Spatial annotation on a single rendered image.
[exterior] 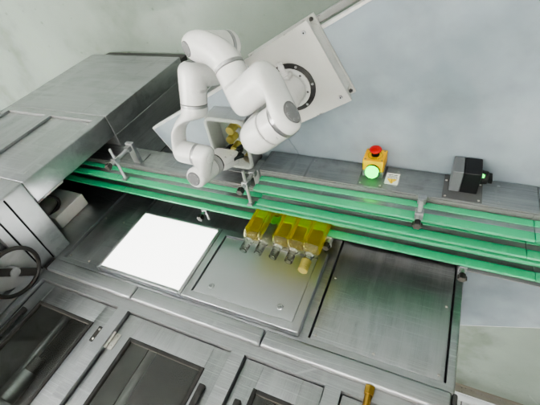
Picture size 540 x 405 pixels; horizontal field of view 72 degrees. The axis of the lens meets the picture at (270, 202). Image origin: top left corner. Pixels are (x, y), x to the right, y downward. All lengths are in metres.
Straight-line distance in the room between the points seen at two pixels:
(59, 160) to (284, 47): 1.10
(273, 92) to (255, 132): 0.11
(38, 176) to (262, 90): 1.13
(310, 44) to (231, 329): 0.94
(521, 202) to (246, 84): 0.88
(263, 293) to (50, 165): 1.04
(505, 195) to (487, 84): 0.35
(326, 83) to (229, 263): 0.76
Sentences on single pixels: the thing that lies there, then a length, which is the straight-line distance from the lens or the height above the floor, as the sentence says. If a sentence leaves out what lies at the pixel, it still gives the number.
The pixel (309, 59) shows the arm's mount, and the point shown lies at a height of 0.82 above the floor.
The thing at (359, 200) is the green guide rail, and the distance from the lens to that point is 1.27.
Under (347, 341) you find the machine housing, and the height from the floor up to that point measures 1.28.
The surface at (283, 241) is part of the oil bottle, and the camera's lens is 1.30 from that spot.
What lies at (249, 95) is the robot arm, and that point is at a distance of 0.95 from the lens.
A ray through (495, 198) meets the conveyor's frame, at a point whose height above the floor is 0.84.
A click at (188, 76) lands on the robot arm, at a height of 0.99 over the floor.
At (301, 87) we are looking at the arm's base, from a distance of 1.16.
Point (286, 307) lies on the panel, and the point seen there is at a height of 1.24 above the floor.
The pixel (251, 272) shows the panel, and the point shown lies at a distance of 1.43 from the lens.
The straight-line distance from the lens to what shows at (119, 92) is 2.15.
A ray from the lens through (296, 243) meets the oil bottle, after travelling 1.29.
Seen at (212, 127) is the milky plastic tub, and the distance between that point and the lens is 1.47.
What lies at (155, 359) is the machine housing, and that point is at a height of 1.55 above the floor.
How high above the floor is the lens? 1.81
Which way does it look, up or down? 38 degrees down
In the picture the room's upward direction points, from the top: 150 degrees counter-clockwise
